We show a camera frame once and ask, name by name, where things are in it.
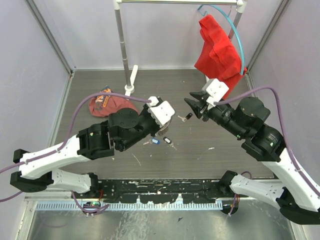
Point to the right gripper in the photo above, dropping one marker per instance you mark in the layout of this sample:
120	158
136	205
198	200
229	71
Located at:
195	106

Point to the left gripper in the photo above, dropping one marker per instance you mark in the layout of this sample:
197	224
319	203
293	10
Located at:
146	112

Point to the large metal keyring with clips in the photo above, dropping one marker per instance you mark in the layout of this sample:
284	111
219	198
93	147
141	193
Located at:
164	129

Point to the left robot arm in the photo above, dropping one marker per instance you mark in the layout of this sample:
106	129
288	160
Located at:
41	170

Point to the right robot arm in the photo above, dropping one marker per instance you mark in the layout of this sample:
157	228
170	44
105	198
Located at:
296	197

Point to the key with blue tag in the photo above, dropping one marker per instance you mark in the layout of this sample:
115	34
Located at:
152	141

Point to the key with black windowed tag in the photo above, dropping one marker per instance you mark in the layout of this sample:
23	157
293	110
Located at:
169	142

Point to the white clothes rack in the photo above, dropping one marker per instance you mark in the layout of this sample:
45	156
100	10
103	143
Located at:
130	75

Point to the red cloth on hanger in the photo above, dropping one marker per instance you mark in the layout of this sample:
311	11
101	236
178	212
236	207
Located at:
219	58

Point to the crumpled dusty red shirt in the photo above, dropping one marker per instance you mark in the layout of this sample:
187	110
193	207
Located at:
103	106

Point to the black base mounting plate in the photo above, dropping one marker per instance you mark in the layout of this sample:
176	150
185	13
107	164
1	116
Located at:
157	191

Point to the blue clothes hanger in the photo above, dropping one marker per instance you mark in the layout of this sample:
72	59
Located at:
233	28

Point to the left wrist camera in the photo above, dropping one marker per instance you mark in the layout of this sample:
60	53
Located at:
159	110

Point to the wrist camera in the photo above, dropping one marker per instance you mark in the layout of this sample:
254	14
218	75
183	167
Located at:
159	110
216	90

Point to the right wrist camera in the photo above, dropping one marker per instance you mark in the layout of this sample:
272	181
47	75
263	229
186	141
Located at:
216	90

